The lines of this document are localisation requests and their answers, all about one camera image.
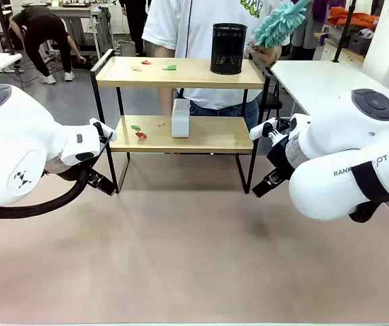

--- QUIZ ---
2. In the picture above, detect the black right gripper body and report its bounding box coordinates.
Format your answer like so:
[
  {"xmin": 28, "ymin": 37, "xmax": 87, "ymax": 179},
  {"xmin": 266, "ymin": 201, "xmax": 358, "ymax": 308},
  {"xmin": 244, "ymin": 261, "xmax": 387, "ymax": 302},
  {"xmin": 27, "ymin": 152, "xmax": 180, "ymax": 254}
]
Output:
[{"xmin": 265, "ymin": 134, "xmax": 299, "ymax": 183}]

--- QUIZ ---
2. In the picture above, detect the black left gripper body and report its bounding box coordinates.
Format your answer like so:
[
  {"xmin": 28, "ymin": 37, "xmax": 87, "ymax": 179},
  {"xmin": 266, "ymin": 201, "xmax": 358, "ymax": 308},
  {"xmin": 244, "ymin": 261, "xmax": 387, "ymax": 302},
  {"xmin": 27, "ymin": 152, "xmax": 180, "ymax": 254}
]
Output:
[{"xmin": 78, "ymin": 158, "xmax": 105, "ymax": 186}]

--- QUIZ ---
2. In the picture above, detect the black mesh bin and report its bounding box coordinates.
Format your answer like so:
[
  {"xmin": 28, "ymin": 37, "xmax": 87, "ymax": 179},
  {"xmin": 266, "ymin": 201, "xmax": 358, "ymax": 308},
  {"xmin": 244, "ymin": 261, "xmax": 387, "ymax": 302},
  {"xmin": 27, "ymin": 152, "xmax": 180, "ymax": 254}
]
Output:
[{"xmin": 209, "ymin": 22, "xmax": 248, "ymax": 76}]

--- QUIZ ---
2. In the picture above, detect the teal chenille duster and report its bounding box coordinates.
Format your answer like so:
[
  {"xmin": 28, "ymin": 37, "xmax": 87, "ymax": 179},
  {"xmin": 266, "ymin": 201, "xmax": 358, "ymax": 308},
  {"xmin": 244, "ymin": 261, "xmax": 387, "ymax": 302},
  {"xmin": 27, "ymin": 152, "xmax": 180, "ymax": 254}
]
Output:
[{"xmin": 246, "ymin": 0, "xmax": 312, "ymax": 55}]

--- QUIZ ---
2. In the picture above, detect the person's right forearm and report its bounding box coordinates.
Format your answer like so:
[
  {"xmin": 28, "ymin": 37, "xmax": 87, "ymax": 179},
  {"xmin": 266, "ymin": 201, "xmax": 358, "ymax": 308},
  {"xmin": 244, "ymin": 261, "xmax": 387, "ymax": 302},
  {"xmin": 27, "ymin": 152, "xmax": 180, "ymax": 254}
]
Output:
[{"xmin": 152, "ymin": 43, "xmax": 177, "ymax": 117}]

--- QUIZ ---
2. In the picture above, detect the person's left hand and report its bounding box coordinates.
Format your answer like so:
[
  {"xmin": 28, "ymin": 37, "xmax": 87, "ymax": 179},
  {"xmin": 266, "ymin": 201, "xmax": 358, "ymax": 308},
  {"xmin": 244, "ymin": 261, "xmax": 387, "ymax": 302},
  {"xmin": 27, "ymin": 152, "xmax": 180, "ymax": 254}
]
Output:
[{"xmin": 244, "ymin": 43, "xmax": 283, "ymax": 68}]

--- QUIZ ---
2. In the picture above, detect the black chair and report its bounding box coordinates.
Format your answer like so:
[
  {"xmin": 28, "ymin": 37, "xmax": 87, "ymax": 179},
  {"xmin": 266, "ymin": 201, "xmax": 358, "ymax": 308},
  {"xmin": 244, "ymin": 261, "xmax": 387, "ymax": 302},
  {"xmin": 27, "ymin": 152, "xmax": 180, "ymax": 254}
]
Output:
[{"xmin": 259, "ymin": 90, "xmax": 284, "ymax": 119}]

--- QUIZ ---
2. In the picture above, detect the large white side table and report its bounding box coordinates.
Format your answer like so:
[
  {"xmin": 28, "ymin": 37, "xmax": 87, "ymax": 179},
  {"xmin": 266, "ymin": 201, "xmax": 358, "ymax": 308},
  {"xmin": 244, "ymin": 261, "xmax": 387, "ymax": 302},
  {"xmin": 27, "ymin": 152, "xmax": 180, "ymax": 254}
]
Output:
[{"xmin": 270, "ymin": 60, "xmax": 389, "ymax": 118}]

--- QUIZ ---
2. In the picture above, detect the white rectangular box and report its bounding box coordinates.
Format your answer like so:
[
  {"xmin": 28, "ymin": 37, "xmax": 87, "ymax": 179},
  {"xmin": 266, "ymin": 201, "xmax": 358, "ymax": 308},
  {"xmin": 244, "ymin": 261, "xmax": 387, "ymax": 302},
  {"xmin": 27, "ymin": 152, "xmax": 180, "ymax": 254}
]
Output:
[{"xmin": 170, "ymin": 98, "xmax": 191, "ymax": 139}]

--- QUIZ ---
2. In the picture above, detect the black storage crate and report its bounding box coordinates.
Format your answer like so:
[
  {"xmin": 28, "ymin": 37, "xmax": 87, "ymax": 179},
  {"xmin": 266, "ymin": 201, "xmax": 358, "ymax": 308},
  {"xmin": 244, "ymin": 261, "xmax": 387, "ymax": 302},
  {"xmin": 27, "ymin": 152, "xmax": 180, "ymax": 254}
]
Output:
[{"xmin": 351, "ymin": 28, "xmax": 374, "ymax": 56}]

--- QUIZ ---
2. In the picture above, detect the black tripod pole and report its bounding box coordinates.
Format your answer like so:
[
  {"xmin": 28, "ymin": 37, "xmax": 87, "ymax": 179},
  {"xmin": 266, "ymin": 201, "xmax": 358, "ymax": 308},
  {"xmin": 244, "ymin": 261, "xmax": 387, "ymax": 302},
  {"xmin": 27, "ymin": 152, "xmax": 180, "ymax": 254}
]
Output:
[{"xmin": 331, "ymin": 0, "xmax": 358, "ymax": 64}]

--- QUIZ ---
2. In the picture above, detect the bending person in black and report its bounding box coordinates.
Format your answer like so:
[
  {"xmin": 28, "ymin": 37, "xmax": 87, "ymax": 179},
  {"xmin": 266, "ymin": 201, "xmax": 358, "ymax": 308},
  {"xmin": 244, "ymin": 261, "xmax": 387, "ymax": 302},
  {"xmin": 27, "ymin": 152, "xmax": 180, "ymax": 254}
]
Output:
[{"xmin": 8, "ymin": 5, "xmax": 88, "ymax": 86}]

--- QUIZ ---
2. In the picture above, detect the grey background desk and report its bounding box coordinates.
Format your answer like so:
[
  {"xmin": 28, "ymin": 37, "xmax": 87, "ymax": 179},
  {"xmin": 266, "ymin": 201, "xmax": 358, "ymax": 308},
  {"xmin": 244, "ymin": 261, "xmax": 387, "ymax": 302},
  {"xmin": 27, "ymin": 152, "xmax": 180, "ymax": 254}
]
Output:
[{"xmin": 20, "ymin": 1, "xmax": 114, "ymax": 59}]

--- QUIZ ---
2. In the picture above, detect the standing person in dark trousers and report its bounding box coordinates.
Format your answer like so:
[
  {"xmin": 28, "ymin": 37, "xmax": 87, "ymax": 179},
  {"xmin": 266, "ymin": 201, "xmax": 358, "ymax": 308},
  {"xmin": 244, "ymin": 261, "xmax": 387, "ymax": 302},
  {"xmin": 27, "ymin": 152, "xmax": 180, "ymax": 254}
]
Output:
[{"xmin": 118, "ymin": 0, "xmax": 148, "ymax": 58}]

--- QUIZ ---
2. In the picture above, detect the person in white t-shirt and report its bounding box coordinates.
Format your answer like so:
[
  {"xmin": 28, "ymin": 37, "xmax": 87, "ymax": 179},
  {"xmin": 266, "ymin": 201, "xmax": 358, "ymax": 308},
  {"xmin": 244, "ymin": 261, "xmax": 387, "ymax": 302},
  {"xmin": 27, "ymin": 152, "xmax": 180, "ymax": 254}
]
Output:
[{"xmin": 141, "ymin": 0, "xmax": 292, "ymax": 130}]

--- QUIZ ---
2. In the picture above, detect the orange cloth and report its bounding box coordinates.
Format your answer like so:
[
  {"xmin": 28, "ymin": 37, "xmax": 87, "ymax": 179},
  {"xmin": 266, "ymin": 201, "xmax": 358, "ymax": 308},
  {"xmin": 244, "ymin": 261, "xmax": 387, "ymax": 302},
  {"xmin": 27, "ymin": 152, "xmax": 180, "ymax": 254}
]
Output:
[{"xmin": 327, "ymin": 7, "xmax": 381, "ymax": 29}]

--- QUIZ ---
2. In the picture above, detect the black stand pole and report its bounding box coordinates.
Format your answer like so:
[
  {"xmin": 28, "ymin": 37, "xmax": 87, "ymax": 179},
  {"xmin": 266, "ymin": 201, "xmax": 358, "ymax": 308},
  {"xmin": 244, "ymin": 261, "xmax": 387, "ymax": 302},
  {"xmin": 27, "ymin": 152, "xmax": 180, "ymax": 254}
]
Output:
[{"xmin": 0, "ymin": 0, "xmax": 16, "ymax": 56}]

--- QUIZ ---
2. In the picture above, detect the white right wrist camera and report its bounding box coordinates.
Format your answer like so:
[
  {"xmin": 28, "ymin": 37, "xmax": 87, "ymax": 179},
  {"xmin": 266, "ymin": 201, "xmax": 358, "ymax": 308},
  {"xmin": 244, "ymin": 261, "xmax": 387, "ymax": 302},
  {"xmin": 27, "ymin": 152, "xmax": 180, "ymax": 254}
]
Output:
[{"xmin": 249, "ymin": 117, "xmax": 290, "ymax": 147}]

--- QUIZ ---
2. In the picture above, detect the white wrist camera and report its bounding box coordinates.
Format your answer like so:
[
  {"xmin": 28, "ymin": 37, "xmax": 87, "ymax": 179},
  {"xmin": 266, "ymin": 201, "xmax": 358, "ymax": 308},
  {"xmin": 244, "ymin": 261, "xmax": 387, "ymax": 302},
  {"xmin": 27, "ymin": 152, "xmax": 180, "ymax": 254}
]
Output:
[
  {"xmin": 249, "ymin": 117, "xmax": 290, "ymax": 147},
  {"xmin": 88, "ymin": 117, "xmax": 117, "ymax": 144}
]

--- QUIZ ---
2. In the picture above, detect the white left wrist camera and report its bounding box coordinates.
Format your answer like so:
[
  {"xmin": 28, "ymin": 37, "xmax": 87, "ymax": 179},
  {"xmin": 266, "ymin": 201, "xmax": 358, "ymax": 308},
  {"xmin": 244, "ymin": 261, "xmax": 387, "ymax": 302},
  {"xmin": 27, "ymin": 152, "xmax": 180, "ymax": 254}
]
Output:
[{"xmin": 88, "ymin": 117, "xmax": 117, "ymax": 144}]

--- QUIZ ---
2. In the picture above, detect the black left arm cable sleeve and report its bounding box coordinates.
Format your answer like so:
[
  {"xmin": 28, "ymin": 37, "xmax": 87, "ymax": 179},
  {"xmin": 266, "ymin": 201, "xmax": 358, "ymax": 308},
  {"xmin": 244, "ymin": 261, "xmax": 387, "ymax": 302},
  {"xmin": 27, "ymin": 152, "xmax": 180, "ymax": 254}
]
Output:
[{"xmin": 0, "ymin": 165, "xmax": 92, "ymax": 219}]

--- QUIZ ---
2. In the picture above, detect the two-tier wooden black-frame shelf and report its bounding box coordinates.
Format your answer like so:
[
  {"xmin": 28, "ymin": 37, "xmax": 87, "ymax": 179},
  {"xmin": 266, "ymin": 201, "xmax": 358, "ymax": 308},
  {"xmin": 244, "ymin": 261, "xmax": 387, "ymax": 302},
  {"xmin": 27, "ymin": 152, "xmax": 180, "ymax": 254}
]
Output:
[{"xmin": 90, "ymin": 49, "xmax": 283, "ymax": 196}]

